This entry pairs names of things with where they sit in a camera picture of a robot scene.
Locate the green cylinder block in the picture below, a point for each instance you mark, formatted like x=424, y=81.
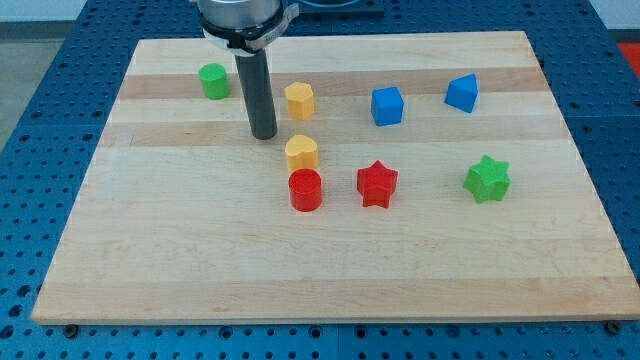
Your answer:
x=213, y=79

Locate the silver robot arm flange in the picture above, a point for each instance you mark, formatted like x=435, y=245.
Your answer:
x=245, y=27

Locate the yellow hexagon block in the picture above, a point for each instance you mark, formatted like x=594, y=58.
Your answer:
x=300, y=100

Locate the red cylinder block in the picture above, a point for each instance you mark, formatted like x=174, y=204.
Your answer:
x=305, y=189

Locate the yellow heart block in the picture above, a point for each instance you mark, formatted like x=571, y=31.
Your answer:
x=301, y=152

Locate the red star block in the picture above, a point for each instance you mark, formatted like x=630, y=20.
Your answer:
x=376, y=184

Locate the blue cube block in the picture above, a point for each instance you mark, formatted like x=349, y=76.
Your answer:
x=387, y=106

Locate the light wooden board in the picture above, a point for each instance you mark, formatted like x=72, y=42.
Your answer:
x=184, y=218

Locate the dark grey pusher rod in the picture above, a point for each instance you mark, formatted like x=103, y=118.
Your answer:
x=256, y=87

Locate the blue triangular prism block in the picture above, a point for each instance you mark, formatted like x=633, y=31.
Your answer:
x=462, y=93

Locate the green star block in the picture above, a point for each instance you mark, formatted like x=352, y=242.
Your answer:
x=488, y=180

